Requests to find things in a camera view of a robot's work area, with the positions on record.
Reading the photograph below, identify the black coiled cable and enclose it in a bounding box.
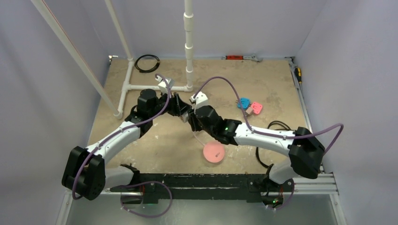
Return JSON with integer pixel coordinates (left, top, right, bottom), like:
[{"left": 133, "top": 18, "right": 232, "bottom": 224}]
[{"left": 134, "top": 54, "right": 161, "bottom": 74}]

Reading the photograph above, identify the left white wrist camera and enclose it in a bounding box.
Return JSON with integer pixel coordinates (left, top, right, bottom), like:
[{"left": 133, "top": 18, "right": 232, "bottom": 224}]
[{"left": 155, "top": 76, "right": 175, "bottom": 94}]

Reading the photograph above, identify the pink round power strip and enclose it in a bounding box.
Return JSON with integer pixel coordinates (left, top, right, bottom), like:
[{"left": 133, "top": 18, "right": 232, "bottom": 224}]
[{"left": 203, "top": 142, "right": 225, "bottom": 163}]

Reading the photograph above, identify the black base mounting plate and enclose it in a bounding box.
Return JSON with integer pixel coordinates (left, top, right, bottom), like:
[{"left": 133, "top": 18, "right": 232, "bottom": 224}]
[{"left": 110, "top": 173, "right": 294, "bottom": 204}]

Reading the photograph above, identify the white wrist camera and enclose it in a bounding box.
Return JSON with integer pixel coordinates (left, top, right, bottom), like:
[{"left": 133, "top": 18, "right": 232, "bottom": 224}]
[
  {"left": 155, "top": 76, "right": 175, "bottom": 94},
  {"left": 190, "top": 91, "right": 209, "bottom": 110}
]

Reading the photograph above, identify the yellow handled screwdriver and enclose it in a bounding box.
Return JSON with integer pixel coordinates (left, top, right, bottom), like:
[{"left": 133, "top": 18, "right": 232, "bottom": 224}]
[{"left": 294, "top": 67, "right": 302, "bottom": 84}]

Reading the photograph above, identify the aluminium extrusion rail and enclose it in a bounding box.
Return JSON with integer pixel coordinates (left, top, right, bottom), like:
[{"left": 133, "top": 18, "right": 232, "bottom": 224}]
[{"left": 64, "top": 173, "right": 339, "bottom": 195}]

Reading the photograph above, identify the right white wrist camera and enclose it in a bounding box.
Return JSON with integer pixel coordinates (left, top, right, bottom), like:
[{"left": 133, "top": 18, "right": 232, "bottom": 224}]
[{"left": 190, "top": 91, "right": 209, "bottom": 110}]

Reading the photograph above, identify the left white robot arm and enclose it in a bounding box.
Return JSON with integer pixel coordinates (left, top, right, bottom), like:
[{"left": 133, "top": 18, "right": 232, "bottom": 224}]
[{"left": 61, "top": 89, "right": 192, "bottom": 200}]

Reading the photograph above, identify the white PVC pipe frame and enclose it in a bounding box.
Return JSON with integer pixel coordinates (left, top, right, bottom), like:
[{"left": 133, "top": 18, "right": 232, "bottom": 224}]
[{"left": 32, "top": 0, "right": 193, "bottom": 119}]

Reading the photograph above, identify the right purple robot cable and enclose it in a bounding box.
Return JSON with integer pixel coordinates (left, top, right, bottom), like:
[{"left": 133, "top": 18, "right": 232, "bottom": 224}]
[{"left": 194, "top": 76, "right": 344, "bottom": 211}]

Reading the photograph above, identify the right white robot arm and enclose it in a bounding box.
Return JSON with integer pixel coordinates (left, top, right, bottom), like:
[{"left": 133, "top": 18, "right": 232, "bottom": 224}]
[{"left": 187, "top": 105, "right": 325, "bottom": 191}]

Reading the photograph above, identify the black cable bundle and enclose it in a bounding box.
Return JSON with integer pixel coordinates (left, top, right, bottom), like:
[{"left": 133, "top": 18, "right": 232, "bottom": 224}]
[{"left": 255, "top": 120, "right": 293, "bottom": 169}]

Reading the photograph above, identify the red adjustable wrench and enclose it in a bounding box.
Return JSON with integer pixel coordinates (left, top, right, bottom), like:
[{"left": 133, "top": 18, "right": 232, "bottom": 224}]
[{"left": 221, "top": 55, "right": 263, "bottom": 62}]

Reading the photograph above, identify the dusty pink plug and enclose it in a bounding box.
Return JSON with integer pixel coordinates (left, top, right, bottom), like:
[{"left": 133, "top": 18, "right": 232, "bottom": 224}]
[{"left": 245, "top": 107, "right": 253, "bottom": 116}]

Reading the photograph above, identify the pink plug adapter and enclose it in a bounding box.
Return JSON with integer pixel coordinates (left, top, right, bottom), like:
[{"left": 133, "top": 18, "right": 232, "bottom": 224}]
[{"left": 250, "top": 102, "right": 263, "bottom": 115}]

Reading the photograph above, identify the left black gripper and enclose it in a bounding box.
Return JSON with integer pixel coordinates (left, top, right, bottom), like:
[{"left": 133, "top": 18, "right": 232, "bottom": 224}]
[{"left": 149, "top": 90, "right": 191, "bottom": 119}]

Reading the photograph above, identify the blue plug adapter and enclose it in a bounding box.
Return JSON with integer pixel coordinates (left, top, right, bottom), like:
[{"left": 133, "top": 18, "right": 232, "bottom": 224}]
[{"left": 236, "top": 97, "right": 251, "bottom": 110}]

